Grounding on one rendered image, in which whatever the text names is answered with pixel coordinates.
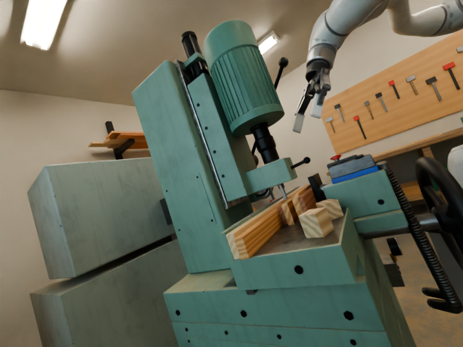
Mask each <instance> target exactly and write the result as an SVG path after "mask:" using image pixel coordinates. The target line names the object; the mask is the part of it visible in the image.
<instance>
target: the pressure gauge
mask: <svg viewBox="0 0 463 347"><path fill-rule="evenodd" d="M387 243H388V245H389V248H390V250H391V252H389V254H390V256H391V259H394V260H395V261H396V262H397V261H398V259H397V257H396V256H398V255H403V253H402V250H401V248H400V245H399V243H398V240H397V238H396V237H392V238H387Z"/></svg>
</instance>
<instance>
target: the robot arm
mask: <svg viewBox="0 0 463 347"><path fill-rule="evenodd" d="M386 9H387V12H388V15H389V21H390V25H391V29H392V30H393V31H394V32H395V33H396V34H399V35H404V36H420V37H436V36H443V35H447V34H451V33H454V32H457V31H459V30H461V29H463V0H443V2H441V3H440V5H438V6H433V7H431V8H428V9H426V10H423V11H421V12H418V13H416V14H411V7H410V3H409V0H333V1H332V3H331V5H330V7H329V9H328V10H325V11H324V12H323V13H322V14H321V15H320V16H319V17H318V19H317V21H316V22H315V24H314V27H313V30H312V32H311V37H310V40H309V53H308V57H307V62H306V69H307V71H306V74H305V78H306V80H307V82H308V84H307V86H306V89H304V90H303V93H302V96H301V99H300V102H299V104H298V107H297V109H296V113H295V114H294V116H296V119H295V122H294V127H293V130H292V131H293V132H296V133H299V134H300V133H301V130H302V124H303V121H304V118H305V115H304V113H305V111H306V109H307V107H308V105H309V103H310V101H311V99H313V98H314V96H315V98H314V101H313V107H312V110H311V116H313V117H315V118H319V119H320V118H321V115H322V109H323V106H324V102H325V96H326V95H327V91H330V90H331V82H330V77H329V74H330V71H331V69H332V68H333V64H334V61H335V57H336V52H337V51H338V50H339V49H340V48H341V46H342V44H343V43H344V41H345V39H346V38H347V37H348V36H349V34H350V33H351V32H352V31H353V30H354V29H355V28H356V27H360V26H361V25H364V24H365V23H367V22H369V21H371V20H373V19H376V18H378V17H379V16H380V15H381V14H382V13H383V12H384V11H385V10H386ZM315 94H316V95H315ZM310 95H312V96H310ZM448 170H449V172H450V173H451V174H452V175H453V177H454V178H455V179H456V180H457V181H458V183H459V184H460V186H461V187H462V188H463V145H460V146H458V147H454V148H452V150H451V152H450V153H449V156H448Z"/></svg>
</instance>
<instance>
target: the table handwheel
mask: <svg viewBox="0 0 463 347"><path fill-rule="evenodd" d="M415 175H416V178H417V181H418V185H419V188H420V191H421V193H422V196H423V198H424V201H425V203H426V206H427V208H428V210H429V212H430V213H427V214H423V215H417V219H418V221H419V222H420V224H421V227H422V229H424V231H429V230H434V229H438V231H439V232H440V235H441V236H442V238H443V240H444V242H445V243H446V245H447V247H448V248H449V251H450V252H451V254H452V255H453V257H454V258H455V260H456V262H457V263H458V264H459V266H460V268H461V269H462V270H463V188H462V187H461V186H460V184H459V183H458V181H457V180H456V179H455V178H454V177H453V175H452V174H451V173H450V172H449V171H448V169H447V168H446V167H445V166H444V165H443V164H441V163H440V162H439V161H437V160H436V159H434V158H432V157H428V156H425V157H421V158H419V159H418V160H417V161H416V162H415ZM431 178H432V179H433V181H434V182H435V184H436V185H437V186H438V188H439V189H440V191H441V192H442V194H443V196H444V197H445V199H446V201H447V202H448V204H445V203H444V202H443V200H442V199H441V198H440V197H439V195H438V194H437V193H436V192H435V189H434V187H433V183H432V181H431ZM406 233H411V231H410V230H409V227H408V226H403V227H396V228H391V229H383V230H379V231H371V232H366V233H362V234H363V237H364V239H366V240H369V239H374V238H383V237H388V236H392V235H402V234H406Z"/></svg>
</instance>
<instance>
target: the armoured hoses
mask: <svg viewBox="0 0 463 347"><path fill-rule="evenodd" d="M376 165H377V166H378V169H383V170H385V171H386V173H387V176H388V178H389V181H390V183H391V186H392V187H393V190H394V192H395V195H396V197H397V199H398V202H399V204H400V208H401V210H402V211H403V212H404V215H405V217H406V219H407V222H408V223H409V225H407V226H408V227H409V230H410V231H411V235H412V237H413V239H414V241H415V243H416V244H417V246H418V248H419V251H420V252H421V254H422V256H423V258H424V261H425V262H426V265H427V266H428V268H429V270H430V272H431V274H432V276H433V278H434V280H435V282H436V284H437V286H438V288H431V287H423V288H422V292H423V293H424V295H426V296H429V297H435V298H438V299H433V298H429V299H428V300H427V301H426V302H427V304H428V305H429V307H431V308H434V309H437V310H440V311H446V312H448V313H454V314H460V313H461V312H462V310H463V308H462V307H463V305H462V303H461V301H460V299H459V297H458V296H457V293H456V291H455V290H454V288H453V285H452V284H451V282H450V279H449V277H448V276H447V274H446V272H445V270H444V268H443V267H442V265H441V262H440V260H439V259H438V257H437V255H436V253H435V251H434V249H433V247H432V246H431V243H430V241H429V239H428V238H427V235H426V233H425V232H424V229H422V227H421V224H420V222H419V221H418V219H417V216H416V215H415V213H414V212H415V211H413V208H411V205H410V203H409V201H408V200H407V197H406V195H405V192H403V190H402V188H401V185H400V184H399V182H398V179H396V178H397V177H395V174H394V172H393V169H392V167H391V165H390V163H389V162H387V161H386V160H385V161H382V162H379V163H377V164H376ZM441 299H445V300H441Z"/></svg>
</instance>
